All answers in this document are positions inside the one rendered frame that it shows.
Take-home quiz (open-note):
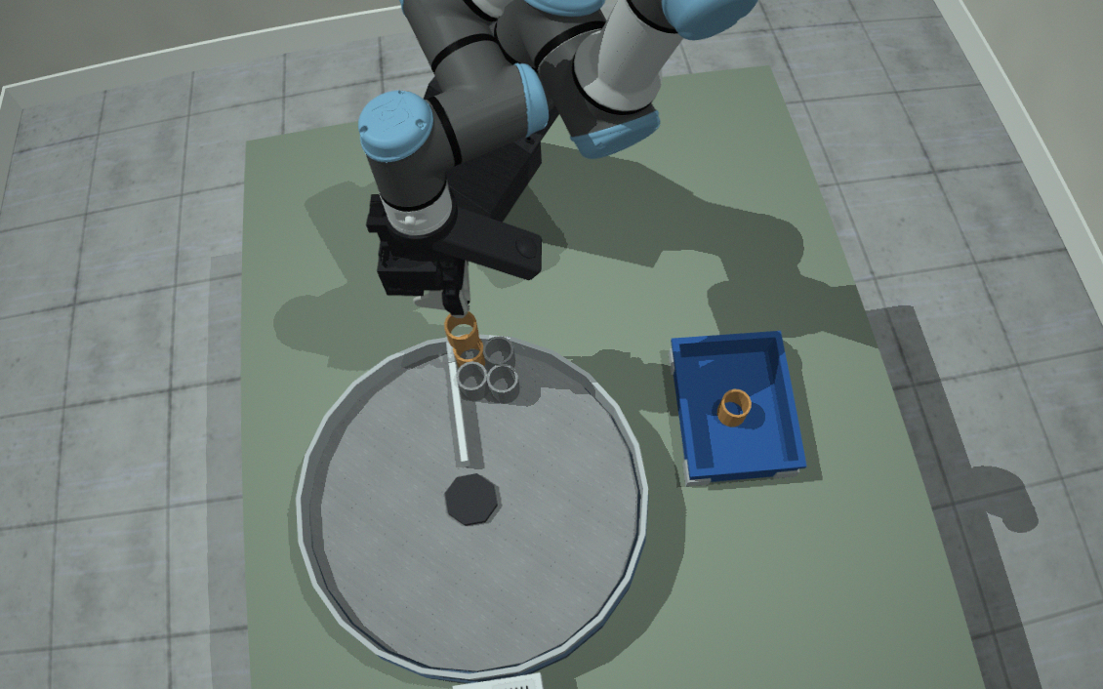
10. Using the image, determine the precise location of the grey metal sleeve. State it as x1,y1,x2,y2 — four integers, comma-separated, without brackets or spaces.
456,360,489,401
488,364,520,403
483,336,515,372

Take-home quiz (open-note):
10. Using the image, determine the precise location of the bronze bushing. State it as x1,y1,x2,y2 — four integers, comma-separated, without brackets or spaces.
453,340,486,368
445,312,479,351
717,389,752,427

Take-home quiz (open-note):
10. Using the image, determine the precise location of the grey round turntable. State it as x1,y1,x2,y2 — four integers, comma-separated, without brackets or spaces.
296,336,647,689

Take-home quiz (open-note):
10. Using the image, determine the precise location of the blue rectangular crate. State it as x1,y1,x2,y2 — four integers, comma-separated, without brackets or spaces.
670,331,806,486

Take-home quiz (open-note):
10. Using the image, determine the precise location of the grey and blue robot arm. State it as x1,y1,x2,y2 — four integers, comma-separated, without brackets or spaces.
358,0,757,280

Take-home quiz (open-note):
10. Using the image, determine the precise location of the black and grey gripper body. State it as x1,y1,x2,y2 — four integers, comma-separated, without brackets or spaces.
366,189,465,297

